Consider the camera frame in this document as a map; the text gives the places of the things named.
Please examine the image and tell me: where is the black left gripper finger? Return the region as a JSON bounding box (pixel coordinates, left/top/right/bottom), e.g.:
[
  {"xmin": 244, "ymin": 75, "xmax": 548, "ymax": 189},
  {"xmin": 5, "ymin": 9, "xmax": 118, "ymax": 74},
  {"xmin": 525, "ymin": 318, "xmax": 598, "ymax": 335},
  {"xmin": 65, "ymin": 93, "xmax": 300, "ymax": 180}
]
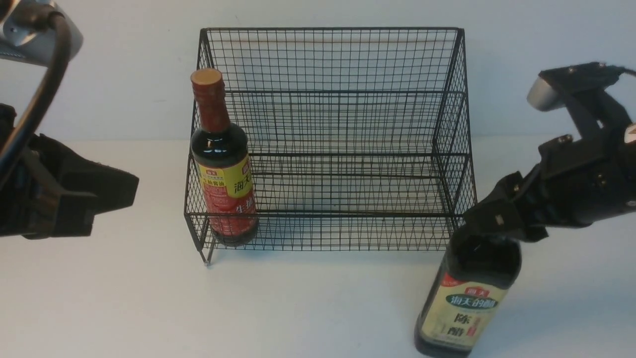
[
  {"xmin": 52, "ymin": 192, "xmax": 97, "ymax": 237},
  {"xmin": 45, "ymin": 137, "xmax": 139, "ymax": 214}
]

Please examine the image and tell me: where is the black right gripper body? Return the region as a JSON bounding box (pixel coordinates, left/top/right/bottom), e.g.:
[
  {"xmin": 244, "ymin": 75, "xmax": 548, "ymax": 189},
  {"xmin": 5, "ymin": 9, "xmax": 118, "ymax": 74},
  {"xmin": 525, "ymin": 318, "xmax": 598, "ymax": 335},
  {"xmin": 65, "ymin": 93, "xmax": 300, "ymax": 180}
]
[{"xmin": 512, "ymin": 94, "xmax": 635, "ymax": 227}]

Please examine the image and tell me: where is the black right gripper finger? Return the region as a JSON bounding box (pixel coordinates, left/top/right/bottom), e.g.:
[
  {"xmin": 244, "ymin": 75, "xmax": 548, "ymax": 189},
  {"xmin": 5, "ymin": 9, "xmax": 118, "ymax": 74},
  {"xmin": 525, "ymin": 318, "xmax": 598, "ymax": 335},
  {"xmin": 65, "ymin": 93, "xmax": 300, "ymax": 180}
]
[
  {"xmin": 477, "ymin": 171, "xmax": 542, "ymax": 219},
  {"xmin": 450, "ymin": 206, "xmax": 549, "ymax": 243}
]

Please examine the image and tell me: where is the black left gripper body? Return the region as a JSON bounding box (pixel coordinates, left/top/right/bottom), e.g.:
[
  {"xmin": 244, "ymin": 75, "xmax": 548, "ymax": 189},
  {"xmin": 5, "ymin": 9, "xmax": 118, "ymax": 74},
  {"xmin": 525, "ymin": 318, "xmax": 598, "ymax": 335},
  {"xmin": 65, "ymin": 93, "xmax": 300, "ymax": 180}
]
[{"xmin": 0, "ymin": 134, "xmax": 65, "ymax": 240}]

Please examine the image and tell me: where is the vinegar bottle cream label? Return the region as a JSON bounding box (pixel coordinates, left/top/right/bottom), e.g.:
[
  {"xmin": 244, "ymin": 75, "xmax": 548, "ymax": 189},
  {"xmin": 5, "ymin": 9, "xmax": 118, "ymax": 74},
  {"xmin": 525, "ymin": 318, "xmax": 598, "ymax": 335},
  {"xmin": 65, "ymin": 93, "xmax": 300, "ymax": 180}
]
[{"xmin": 414, "ymin": 234, "xmax": 523, "ymax": 358}]

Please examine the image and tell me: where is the soy sauce bottle red label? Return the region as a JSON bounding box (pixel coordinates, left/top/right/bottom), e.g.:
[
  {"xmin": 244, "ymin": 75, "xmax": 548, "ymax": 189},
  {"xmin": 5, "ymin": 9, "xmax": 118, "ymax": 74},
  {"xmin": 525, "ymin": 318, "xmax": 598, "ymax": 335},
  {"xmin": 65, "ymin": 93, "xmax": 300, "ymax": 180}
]
[{"xmin": 190, "ymin": 68, "xmax": 259, "ymax": 247}]

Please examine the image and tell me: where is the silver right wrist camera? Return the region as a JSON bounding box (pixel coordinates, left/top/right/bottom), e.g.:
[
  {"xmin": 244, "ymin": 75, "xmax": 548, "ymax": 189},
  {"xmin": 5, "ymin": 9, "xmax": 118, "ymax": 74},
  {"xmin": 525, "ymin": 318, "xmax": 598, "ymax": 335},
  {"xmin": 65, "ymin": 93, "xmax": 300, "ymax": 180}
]
[{"xmin": 527, "ymin": 62, "xmax": 628, "ymax": 112}]

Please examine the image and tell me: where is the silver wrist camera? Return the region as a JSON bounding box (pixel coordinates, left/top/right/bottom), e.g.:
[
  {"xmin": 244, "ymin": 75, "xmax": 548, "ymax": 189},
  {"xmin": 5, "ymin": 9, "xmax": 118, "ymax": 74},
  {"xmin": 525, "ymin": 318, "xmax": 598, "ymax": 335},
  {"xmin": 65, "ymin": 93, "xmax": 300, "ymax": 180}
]
[
  {"xmin": 527, "ymin": 62, "xmax": 628, "ymax": 112},
  {"xmin": 0, "ymin": 0, "xmax": 83, "ymax": 67}
]

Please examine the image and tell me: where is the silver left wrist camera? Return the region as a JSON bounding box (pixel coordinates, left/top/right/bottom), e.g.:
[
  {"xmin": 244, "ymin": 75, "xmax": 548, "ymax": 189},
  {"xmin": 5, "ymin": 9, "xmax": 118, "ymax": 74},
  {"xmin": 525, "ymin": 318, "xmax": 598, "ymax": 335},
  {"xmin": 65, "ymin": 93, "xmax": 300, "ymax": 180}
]
[{"xmin": 0, "ymin": 0, "xmax": 83, "ymax": 67}]

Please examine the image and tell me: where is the black wire mesh shelf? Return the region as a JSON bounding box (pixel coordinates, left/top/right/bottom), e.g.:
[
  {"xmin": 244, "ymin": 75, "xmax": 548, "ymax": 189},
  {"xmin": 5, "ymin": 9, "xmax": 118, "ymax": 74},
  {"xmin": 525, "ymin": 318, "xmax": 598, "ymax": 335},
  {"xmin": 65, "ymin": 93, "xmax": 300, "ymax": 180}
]
[{"xmin": 197, "ymin": 27, "xmax": 477, "ymax": 252}]

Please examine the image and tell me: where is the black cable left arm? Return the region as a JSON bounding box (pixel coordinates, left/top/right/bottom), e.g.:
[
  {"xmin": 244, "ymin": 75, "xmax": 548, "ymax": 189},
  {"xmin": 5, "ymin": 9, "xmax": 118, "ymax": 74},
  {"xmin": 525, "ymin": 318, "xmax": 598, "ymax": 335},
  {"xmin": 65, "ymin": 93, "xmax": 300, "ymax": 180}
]
[{"xmin": 0, "ymin": 5, "xmax": 73, "ymax": 175}]

